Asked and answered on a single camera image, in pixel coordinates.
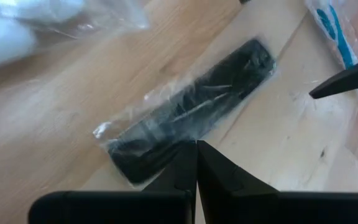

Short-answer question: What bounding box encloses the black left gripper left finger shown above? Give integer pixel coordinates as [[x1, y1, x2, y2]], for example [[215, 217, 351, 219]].
[[28, 140, 198, 224]]

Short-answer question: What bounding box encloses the light blue bagged toothbrush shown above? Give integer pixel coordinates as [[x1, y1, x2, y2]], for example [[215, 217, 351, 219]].
[[303, 0, 358, 103]]

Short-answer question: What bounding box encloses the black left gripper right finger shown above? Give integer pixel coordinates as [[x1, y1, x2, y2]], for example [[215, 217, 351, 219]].
[[197, 139, 358, 224]]

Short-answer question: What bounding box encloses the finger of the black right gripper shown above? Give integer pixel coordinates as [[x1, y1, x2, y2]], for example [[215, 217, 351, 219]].
[[308, 52, 358, 100]]

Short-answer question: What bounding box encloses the black bagged comb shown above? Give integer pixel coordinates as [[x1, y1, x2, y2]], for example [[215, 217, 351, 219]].
[[92, 37, 278, 189]]

